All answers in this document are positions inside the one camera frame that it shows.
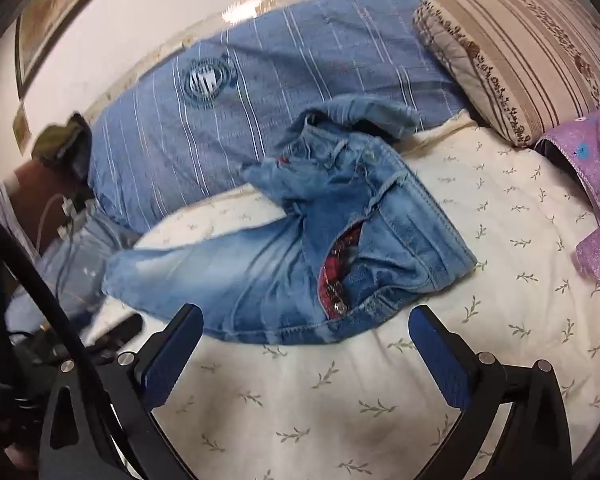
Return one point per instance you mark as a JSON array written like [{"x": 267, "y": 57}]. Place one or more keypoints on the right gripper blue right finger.
[{"x": 451, "y": 363}]

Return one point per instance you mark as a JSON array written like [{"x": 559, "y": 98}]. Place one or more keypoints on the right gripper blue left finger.
[{"x": 160, "y": 361}]

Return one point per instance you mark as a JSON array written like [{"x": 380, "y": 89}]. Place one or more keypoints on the light blue denim jeans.
[{"x": 360, "y": 238}]

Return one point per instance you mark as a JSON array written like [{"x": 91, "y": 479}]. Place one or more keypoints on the blue striped pillow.
[{"x": 182, "y": 132}]

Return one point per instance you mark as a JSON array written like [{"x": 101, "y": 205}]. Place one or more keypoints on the olive green cap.
[{"x": 67, "y": 147}]

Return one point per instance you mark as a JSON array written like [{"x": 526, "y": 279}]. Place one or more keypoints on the beige striped floral pillow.
[{"x": 527, "y": 66}]

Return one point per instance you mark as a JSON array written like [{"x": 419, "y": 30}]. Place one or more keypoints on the framed wall picture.
[{"x": 38, "y": 28}]

